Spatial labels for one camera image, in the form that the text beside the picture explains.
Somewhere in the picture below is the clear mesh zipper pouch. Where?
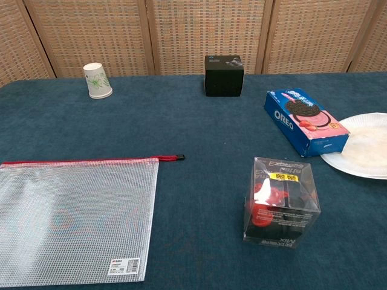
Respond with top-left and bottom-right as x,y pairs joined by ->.
0,153 -> 186,286

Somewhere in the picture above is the dark blue tablecloth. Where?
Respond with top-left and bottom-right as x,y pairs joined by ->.
0,71 -> 387,290

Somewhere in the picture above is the black cardboard box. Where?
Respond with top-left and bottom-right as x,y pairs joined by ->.
204,54 -> 245,98

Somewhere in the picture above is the clear plastic box red toy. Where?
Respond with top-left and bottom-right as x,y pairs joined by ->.
242,156 -> 322,250

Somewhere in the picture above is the blue pink Oreo box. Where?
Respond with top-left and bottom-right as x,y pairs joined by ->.
264,88 -> 351,158

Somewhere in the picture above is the white paper cup leaf print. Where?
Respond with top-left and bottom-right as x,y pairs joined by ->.
83,62 -> 113,100

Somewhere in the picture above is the white paper plate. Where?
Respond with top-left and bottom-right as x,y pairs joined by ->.
320,112 -> 387,181

